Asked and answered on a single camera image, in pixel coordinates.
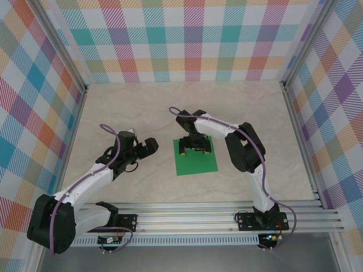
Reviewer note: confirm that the small circuit board without light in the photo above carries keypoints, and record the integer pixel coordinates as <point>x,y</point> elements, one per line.
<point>109,240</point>

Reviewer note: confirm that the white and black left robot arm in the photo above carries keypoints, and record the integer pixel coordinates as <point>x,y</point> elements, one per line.
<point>93,175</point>

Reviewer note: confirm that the small circuit board with light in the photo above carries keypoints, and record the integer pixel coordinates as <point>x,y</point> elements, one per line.
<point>270,237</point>

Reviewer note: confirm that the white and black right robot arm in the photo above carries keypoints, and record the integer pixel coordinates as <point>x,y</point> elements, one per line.
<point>258,187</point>

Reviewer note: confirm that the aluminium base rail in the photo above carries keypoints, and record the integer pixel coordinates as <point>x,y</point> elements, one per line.
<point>184,218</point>

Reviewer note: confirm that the aluminium side rail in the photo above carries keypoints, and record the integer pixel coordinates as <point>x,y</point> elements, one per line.
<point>70,141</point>
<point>303,141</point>

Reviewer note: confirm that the aluminium frame post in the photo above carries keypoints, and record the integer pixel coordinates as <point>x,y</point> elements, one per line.
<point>305,42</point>
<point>65,46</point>

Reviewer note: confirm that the green square paper sheet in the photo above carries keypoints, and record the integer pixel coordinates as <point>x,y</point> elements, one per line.
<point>195,164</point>

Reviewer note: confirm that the grey metal base sheet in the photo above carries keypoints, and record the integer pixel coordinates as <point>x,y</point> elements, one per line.
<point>184,260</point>

